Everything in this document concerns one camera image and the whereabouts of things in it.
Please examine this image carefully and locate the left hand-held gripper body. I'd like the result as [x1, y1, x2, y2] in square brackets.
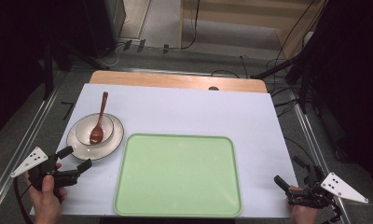
[9, 147, 82, 191]

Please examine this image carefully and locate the black tape corner mark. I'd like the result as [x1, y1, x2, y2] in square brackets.
[61, 101, 76, 121]

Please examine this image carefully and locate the white round plate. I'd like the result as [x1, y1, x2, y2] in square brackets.
[66, 112, 125, 161]

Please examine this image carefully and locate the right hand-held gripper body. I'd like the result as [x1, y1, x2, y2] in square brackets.
[286, 164, 369, 210]

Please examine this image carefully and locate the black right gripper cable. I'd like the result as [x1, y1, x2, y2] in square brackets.
[322, 199, 343, 224]

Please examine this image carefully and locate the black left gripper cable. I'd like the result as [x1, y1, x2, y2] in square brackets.
[13, 176, 35, 224]

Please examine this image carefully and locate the black hanging cable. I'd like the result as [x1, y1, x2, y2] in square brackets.
[170, 0, 201, 51]

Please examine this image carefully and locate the black cabinet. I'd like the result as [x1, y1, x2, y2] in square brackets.
[83, 0, 127, 59]

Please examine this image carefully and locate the long thin black cable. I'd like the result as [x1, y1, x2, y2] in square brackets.
[272, 0, 318, 64]

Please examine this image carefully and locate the brown wooden spoon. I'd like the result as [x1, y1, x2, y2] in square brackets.
[89, 91, 110, 146]

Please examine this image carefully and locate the white bowl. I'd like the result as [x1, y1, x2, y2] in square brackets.
[75, 113, 116, 147]

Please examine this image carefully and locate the light wooden shelf unit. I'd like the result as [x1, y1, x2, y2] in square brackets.
[177, 0, 329, 61]

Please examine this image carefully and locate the person's left hand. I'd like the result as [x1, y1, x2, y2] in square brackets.
[23, 162, 68, 224]

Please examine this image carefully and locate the white table mat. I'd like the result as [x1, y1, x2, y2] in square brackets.
[30, 82, 299, 219]

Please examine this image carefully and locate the person's right hand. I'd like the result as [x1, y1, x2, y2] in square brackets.
[286, 186, 319, 224]

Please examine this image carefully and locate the grey metal floor rail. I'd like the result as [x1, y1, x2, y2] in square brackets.
[290, 102, 352, 224]
[0, 69, 68, 213]

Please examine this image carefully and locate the black metal stand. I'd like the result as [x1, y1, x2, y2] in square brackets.
[250, 54, 316, 115]
[42, 36, 112, 101]

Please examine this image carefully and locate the black looped floor cable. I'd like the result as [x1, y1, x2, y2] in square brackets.
[210, 69, 241, 79]

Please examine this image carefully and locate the light green tray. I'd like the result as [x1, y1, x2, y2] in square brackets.
[113, 133, 243, 218]

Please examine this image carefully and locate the white floor cable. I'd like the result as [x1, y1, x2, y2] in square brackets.
[103, 39, 127, 68]

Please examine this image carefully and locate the dark curtain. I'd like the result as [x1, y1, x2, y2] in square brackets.
[0, 0, 92, 143]
[299, 0, 373, 202]

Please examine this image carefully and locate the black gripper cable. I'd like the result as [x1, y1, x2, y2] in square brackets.
[322, 199, 343, 224]
[13, 176, 35, 224]

